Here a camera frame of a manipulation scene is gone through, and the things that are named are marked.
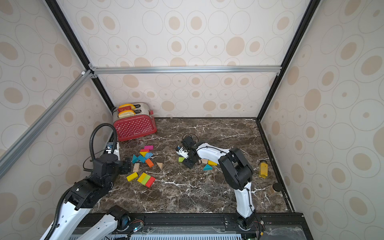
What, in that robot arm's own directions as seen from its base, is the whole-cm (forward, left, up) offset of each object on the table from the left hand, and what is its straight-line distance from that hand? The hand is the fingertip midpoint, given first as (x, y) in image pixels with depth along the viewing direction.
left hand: (126, 155), depth 70 cm
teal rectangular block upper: (+12, +3, -25) cm, 28 cm away
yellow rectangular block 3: (0, -1, -24) cm, 24 cm away
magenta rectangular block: (+21, -1, -25) cm, 33 cm away
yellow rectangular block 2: (0, +5, -25) cm, 25 cm away
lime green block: (+7, -24, -15) cm, 29 cm away
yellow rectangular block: (+9, -43, -24) cm, 50 cm away
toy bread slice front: (+33, +12, -5) cm, 36 cm away
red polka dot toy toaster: (+31, +4, -13) cm, 34 cm away
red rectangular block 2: (-3, -6, -25) cm, 26 cm away
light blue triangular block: (+14, -2, -24) cm, 28 cm away
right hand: (+8, -28, -25) cm, 38 cm away
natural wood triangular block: (+7, -11, -23) cm, 26 cm away
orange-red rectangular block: (+9, -3, -25) cm, 26 cm away
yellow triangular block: (+15, +2, -23) cm, 28 cm away
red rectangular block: (+18, +2, -25) cm, 31 cm away
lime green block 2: (-2, -3, -25) cm, 25 cm away
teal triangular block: (+6, -40, -24) cm, 47 cm away
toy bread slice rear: (+40, +10, -5) cm, 42 cm away
